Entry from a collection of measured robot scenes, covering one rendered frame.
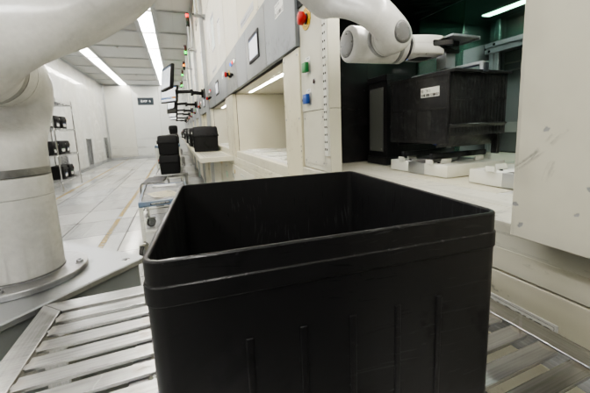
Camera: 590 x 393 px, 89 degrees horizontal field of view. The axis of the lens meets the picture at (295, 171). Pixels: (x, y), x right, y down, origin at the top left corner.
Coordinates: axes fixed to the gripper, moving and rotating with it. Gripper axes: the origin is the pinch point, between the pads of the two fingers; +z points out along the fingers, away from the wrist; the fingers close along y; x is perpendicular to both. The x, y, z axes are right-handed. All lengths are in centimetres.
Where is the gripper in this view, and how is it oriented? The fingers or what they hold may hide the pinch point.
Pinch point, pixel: (446, 49)
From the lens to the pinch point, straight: 99.1
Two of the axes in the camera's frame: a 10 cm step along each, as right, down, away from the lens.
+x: -0.6, -9.9, -1.5
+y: 3.6, 1.2, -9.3
